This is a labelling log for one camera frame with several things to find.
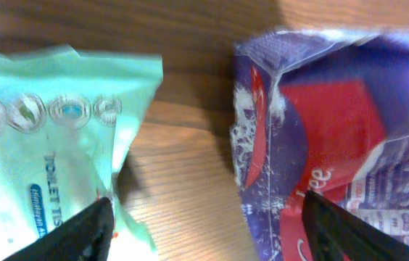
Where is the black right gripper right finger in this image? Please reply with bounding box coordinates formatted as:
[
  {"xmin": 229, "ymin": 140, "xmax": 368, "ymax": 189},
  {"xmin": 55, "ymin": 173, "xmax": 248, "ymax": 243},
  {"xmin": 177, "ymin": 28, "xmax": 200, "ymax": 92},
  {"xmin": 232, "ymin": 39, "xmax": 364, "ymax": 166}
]
[{"xmin": 302, "ymin": 191, "xmax": 409, "ymax": 261}]

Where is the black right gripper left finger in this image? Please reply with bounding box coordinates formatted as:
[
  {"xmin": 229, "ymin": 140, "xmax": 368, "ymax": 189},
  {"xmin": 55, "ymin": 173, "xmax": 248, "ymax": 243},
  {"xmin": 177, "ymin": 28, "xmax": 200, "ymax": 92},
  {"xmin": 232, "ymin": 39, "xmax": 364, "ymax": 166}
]
[{"xmin": 4, "ymin": 197, "xmax": 114, "ymax": 261}]

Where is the green wipes packet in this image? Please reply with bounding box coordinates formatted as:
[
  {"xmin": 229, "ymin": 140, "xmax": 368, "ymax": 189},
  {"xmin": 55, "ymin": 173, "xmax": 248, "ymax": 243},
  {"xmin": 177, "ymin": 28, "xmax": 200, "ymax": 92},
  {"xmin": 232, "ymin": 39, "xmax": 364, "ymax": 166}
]
[{"xmin": 0, "ymin": 46, "xmax": 163, "ymax": 260}]

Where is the purple red snack pack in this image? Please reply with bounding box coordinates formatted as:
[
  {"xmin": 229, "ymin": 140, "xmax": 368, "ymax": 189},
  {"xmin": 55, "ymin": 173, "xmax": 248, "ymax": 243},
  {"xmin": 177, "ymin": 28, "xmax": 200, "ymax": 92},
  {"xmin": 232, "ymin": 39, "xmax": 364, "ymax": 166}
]
[{"xmin": 230, "ymin": 29, "xmax": 409, "ymax": 260}]

